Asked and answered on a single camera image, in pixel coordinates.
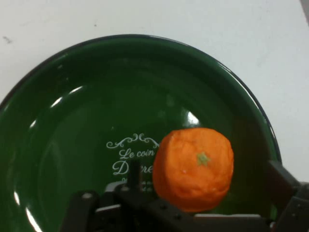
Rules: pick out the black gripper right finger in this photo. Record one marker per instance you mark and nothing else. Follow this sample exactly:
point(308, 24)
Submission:
point(292, 193)

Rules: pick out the green round plate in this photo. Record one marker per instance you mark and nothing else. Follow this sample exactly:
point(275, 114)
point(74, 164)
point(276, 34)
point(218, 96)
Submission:
point(96, 108)

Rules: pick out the orange tangerine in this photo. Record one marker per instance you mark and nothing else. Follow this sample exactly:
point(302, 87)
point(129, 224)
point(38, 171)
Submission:
point(193, 169)

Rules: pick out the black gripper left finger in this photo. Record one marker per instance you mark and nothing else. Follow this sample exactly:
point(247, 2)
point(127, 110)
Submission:
point(125, 210)

